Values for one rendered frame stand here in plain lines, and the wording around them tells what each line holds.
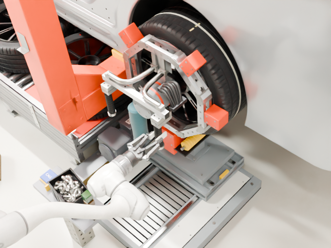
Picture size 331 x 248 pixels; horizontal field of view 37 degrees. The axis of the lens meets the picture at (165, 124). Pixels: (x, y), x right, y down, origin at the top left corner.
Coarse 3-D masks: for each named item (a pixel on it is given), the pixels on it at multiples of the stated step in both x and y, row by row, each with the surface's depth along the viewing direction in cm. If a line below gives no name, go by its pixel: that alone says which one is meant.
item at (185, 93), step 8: (176, 48) 230; (144, 56) 261; (144, 64) 264; (152, 72) 270; (176, 72) 254; (200, 72) 228; (176, 80) 259; (184, 88) 256; (184, 96) 258; (192, 96) 251; (184, 104) 259; (192, 104) 254; (176, 112) 269; (184, 112) 268; (192, 112) 267; (184, 120) 265; (192, 120) 261
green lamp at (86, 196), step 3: (84, 192) 232; (87, 192) 232; (81, 195) 231; (84, 195) 231; (87, 195) 231; (90, 195) 231; (84, 198) 231; (87, 198) 230; (90, 198) 232; (87, 201) 231
